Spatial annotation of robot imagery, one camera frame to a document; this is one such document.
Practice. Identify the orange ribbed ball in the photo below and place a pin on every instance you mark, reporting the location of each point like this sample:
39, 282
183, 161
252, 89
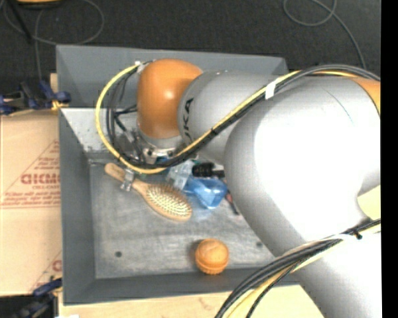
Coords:
212, 256

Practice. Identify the black cylinder on white bracket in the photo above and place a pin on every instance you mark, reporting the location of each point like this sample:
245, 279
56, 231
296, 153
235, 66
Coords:
204, 170

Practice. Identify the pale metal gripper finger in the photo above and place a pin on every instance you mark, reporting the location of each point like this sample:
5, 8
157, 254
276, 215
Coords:
129, 175
125, 186

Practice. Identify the grey metal bin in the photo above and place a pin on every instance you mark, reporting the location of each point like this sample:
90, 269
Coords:
136, 237

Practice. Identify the small dark red tool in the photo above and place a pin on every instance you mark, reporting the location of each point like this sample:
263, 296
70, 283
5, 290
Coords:
233, 204

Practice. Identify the brown cardboard board red print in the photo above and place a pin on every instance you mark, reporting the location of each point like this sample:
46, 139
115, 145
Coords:
26, 210

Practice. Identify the wooden hairbrush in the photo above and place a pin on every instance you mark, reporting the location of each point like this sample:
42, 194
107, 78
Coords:
167, 201

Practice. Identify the blue clear plastic bottle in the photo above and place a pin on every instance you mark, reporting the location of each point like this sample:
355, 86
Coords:
207, 192

